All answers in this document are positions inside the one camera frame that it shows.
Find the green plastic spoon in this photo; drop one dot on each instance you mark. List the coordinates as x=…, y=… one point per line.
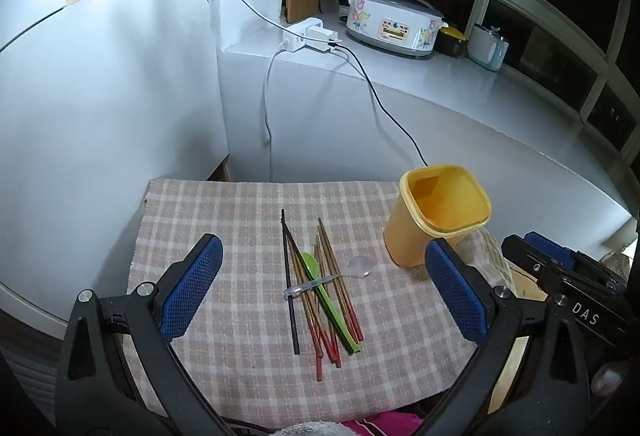
x=311, y=266

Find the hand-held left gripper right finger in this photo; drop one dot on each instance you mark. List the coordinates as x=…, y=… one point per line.
x=455, y=288

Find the pink plaid cloth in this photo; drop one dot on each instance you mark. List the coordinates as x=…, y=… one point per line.
x=240, y=236

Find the yellow plastic container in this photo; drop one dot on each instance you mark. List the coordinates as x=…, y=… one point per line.
x=410, y=236

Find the clear plastic spoon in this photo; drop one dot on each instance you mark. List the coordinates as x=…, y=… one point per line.
x=360, y=267

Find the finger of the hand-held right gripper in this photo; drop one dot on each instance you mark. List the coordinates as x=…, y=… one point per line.
x=550, y=248
x=530, y=256

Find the yellow and black pot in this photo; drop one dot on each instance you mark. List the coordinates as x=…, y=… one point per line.
x=452, y=41

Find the white power strip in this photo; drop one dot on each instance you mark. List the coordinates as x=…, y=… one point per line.
x=295, y=40

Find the beige lace cloth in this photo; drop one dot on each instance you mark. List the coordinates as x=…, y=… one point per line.
x=620, y=246

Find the brown wooden shelf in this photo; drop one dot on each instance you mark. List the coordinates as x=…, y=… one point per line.
x=220, y=168

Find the white plug-in charger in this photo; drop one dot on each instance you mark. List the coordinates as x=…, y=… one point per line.
x=320, y=34

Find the clear plastic bag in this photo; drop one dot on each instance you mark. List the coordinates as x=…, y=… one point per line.
x=482, y=256

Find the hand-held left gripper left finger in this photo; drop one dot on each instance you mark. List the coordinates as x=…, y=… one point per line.
x=192, y=286

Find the white floral slow cooker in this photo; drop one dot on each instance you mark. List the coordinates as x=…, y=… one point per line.
x=390, y=30

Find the white and blue mug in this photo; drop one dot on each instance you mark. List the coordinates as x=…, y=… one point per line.
x=487, y=48

